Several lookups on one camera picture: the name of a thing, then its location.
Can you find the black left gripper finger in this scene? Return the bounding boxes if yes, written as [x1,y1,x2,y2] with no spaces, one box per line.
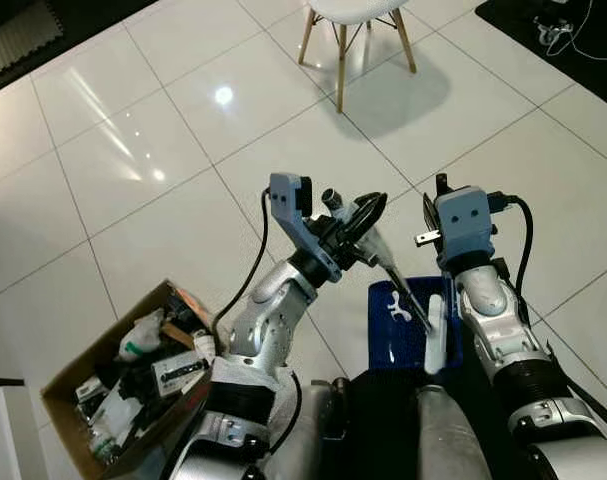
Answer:
[341,192,387,229]
[345,198,389,243]

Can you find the blue dustpan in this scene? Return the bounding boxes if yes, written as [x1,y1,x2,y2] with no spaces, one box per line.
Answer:
[367,278,466,374]

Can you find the black floor mat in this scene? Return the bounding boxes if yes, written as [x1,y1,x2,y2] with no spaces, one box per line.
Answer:
[475,0,607,113]

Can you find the dark floor mat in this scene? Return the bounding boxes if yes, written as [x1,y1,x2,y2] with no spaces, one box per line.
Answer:
[0,0,162,99]

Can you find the white chair wooden legs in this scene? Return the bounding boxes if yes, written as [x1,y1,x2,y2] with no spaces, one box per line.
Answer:
[298,0,419,113]

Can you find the silver left robot leg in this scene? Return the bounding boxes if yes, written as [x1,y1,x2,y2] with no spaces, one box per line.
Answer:
[266,378,336,480]

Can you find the silver robot leg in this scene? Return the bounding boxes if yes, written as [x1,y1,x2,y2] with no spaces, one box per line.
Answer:
[415,383,489,480]
[266,378,336,480]

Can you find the white labelled packet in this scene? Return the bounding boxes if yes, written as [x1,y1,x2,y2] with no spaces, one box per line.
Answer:
[151,350,206,398]

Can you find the white green plastic bottle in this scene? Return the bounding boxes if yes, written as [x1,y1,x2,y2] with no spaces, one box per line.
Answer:
[116,308,171,364]

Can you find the silver right robot leg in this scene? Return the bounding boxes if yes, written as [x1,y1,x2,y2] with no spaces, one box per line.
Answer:
[415,383,489,480]

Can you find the cardboard box of rubbish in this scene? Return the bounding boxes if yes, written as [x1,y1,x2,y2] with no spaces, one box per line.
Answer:
[40,279,221,480]

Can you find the grey foam mat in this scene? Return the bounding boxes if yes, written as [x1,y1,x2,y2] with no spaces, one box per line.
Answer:
[0,0,66,83]

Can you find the white cabinet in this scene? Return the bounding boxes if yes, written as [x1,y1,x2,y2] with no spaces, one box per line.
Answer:
[0,378,44,480]

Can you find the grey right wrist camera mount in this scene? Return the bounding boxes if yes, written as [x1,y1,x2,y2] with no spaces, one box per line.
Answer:
[434,186,500,269]

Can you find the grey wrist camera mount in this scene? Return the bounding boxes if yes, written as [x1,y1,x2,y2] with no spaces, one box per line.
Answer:
[434,186,500,269]
[267,172,346,285]

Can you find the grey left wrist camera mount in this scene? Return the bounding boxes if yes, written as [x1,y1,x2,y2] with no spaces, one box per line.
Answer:
[267,172,346,285]

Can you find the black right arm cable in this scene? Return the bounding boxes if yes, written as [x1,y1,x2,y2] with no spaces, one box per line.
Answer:
[488,190,535,301]

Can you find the white cable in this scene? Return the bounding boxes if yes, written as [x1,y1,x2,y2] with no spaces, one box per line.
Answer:
[543,0,607,61]

